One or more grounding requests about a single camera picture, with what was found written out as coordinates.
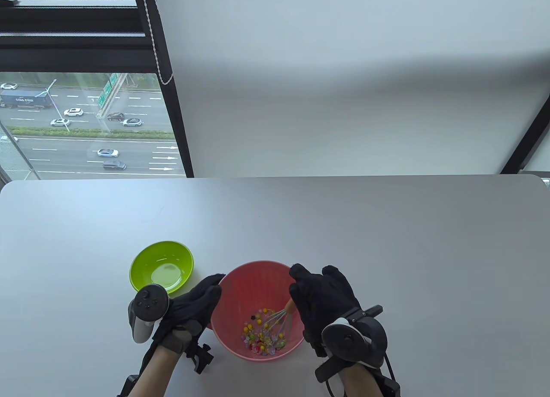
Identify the person's left hand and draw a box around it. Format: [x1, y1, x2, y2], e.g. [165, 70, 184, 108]
[151, 273, 227, 354]

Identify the person's right hand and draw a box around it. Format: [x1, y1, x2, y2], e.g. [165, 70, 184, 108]
[289, 264, 364, 358]

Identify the wire whisk with wooden handle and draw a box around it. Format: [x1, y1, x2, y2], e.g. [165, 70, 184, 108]
[260, 300, 297, 342]

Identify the green plastic bowl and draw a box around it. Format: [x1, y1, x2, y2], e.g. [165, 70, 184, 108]
[130, 241, 195, 294]

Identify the pink salad bowl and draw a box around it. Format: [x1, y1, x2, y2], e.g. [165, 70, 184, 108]
[211, 261, 306, 362]

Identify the pile of colourful plastic decorations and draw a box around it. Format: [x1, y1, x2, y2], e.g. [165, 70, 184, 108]
[241, 309, 287, 355]

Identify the person's right forearm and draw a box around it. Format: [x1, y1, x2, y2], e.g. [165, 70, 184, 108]
[342, 365, 381, 397]

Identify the person's left forearm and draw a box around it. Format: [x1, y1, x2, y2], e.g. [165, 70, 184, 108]
[129, 345, 181, 397]

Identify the black and white left controller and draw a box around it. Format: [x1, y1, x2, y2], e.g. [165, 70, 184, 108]
[128, 284, 170, 344]

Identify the black and white controller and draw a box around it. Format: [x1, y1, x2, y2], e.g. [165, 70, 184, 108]
[315, 305, 388, 382]
[128, 284, 170, 344]

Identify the black and white right controller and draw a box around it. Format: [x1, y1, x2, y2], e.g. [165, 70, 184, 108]
[315, 305, 388, 382]

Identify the white roller blind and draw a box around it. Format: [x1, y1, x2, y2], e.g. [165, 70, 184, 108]
[151, 0, 550, 177]

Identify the black clamp bracket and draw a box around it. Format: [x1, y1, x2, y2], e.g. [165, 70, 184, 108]
[186, 343, 214, 374]

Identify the black cable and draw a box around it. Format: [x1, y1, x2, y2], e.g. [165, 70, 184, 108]
[326, 349, 398, 397]

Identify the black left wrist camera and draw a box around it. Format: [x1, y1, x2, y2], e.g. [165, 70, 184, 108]
[118, 375, 140, 397]

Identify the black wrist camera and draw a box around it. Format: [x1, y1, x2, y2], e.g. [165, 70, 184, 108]
[118, 375, 140, 397]
[374, 369, 401, 397]

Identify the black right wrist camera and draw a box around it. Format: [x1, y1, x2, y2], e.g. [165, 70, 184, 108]
[374, 369, 401, 397]

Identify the black window frame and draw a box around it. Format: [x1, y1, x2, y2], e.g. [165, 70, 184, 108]
[501, 109, 550, 174]
[0, 0, 195, 178]

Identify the white bead chain cord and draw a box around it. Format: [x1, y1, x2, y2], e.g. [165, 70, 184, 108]
[140, 0, 174, 86]

